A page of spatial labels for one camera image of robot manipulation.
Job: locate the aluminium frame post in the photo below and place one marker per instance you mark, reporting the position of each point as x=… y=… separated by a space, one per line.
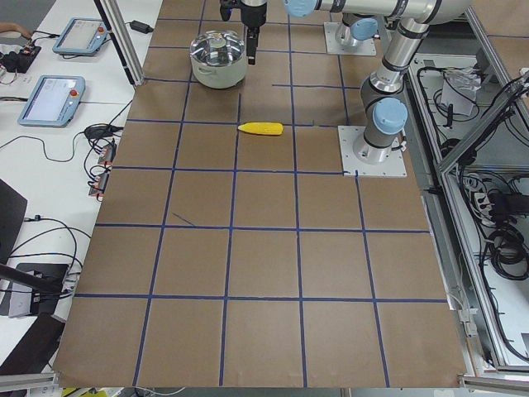
x=112 y=18

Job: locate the yellow corn cob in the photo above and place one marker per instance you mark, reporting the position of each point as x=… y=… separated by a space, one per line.
x=262 y=128

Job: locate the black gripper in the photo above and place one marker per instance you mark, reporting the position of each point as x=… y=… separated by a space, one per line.
x=252 y=14

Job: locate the grey usb hub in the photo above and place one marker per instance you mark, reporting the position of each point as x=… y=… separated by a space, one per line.
x=99 y=173

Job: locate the pale green cooking pot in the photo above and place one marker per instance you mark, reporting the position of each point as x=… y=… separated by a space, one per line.
x=220 y=77

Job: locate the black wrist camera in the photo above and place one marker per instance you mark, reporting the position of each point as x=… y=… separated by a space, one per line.
x=226 y=7

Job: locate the teach pendant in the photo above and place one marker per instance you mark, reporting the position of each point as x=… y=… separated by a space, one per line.
x=82 y=36
x=53 y=101

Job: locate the aluminium side frame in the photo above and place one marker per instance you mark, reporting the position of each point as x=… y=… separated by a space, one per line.
x=469 y=81

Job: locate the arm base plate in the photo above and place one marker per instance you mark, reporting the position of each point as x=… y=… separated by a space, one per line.
x=360 y=159
x=367 y=48

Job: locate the near teach pendant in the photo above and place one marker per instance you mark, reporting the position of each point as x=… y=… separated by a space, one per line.
x=53 y=101

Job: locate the black monitor stand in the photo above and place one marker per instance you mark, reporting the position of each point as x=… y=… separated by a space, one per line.
x=33 y=288

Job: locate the black power adapter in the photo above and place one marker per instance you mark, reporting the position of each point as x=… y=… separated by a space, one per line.
x=141 y=27

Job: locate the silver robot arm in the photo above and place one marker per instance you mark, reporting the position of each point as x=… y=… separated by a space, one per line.
x=387 y=115
x=354 y=29

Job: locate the glass pot lid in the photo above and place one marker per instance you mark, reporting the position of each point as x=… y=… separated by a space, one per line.
x=217 y=48

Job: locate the far teach pendant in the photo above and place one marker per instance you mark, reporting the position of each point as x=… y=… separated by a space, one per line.
x=82 y=36

